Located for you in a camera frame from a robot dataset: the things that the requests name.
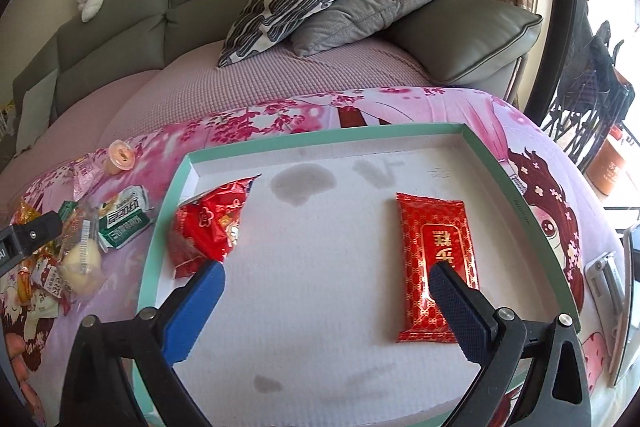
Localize teal rimmed cardboard tray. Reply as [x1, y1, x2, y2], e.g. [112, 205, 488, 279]
[136, 123, 582, 427]

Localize grey pillow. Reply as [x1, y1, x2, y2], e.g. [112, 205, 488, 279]
[290, 0, 468, 58]

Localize black door frame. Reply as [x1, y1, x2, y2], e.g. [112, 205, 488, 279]
[520, 0, 583, 125]

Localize pink waffle sofa cover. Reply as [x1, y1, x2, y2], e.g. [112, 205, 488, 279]
[0, 39, 426, 208]

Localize silver metal bracket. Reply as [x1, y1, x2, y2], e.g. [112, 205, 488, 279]
[584, 252, 626, 314]

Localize pink cartoon printed blanket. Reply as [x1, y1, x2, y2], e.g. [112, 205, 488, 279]
[0, 86, 626, 427]

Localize red patterned packet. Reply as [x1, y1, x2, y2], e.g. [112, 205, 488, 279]
[395, 193, 482, 344]

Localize yellow snack packet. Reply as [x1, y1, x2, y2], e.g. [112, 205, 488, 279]
[11, 201, 43, 227]

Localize green white snack packet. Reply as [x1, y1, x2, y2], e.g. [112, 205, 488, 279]
[97, 185, 152, 250]

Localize black metal rack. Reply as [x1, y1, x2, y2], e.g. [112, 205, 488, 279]
[542, 22, 636, 168]

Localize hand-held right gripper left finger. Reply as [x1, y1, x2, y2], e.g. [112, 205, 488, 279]
[59, 261, 227, 427]

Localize white cookie snack packet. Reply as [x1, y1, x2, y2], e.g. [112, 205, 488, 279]
[30, 257, 73, 315]

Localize red snack packet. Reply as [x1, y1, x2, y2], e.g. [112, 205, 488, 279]
[167, 174, 262, 279]

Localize orange cardboard box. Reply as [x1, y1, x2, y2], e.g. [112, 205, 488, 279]
[585, 139, 628, 195]

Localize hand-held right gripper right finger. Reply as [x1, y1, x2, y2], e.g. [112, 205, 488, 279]
[429, 261, 593, 427]

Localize small jelly cup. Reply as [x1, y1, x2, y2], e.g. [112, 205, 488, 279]
[108, 140, 137, 172]

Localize purple pink snack packet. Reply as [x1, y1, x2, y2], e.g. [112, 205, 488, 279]
[67, 159, 108, 200]

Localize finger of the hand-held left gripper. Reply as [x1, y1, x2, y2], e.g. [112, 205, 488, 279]
[0, 212, 66, 280]

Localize light green pillow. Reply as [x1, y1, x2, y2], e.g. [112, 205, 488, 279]
[15, 68, 60, 155]

